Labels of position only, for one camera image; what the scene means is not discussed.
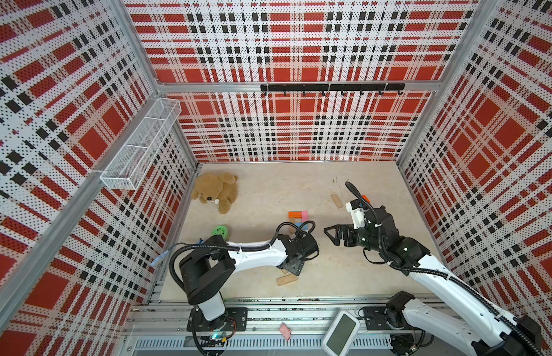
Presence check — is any brown teddy bear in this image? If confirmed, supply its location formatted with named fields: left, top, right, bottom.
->
left=191, top=173, right=238, bottom=214

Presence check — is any light blue front block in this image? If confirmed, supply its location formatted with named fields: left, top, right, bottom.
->
left=299, top=221, right=311, bottom=231

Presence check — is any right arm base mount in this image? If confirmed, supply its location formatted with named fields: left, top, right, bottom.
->
left=357, top=306, right=435, bottom=355

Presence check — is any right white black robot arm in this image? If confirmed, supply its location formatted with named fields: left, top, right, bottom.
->
left=324, top=182, right=543, bottom=355

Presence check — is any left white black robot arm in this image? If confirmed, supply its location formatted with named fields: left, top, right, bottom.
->
left=168, top=220, right=319, bottom=332

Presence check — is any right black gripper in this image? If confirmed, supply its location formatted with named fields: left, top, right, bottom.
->
left=323, top=225, right=384, bottom=254

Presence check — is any white tablet device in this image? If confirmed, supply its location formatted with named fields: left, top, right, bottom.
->
left=322, top=309, right=360, bottom=356

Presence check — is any green round toy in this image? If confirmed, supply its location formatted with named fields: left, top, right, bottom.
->
left=212, top=225, right=230, bottom=240

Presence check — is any blue toy with cord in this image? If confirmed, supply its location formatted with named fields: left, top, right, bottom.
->
left=150, top=242, right=187, bottom=267

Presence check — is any white wire mesh basket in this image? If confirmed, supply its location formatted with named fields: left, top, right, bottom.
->
left=100, top=98, right=181, bottom=191

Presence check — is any pink block on rail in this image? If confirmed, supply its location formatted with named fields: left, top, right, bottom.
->
left=279, top=323, right=292, bottom=341

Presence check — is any black hook rail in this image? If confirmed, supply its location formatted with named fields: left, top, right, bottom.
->
left=260, top=83, right=406, bottom=93

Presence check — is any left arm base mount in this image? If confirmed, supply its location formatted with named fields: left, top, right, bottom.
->
left=186, top=307, right=249, bottom=355

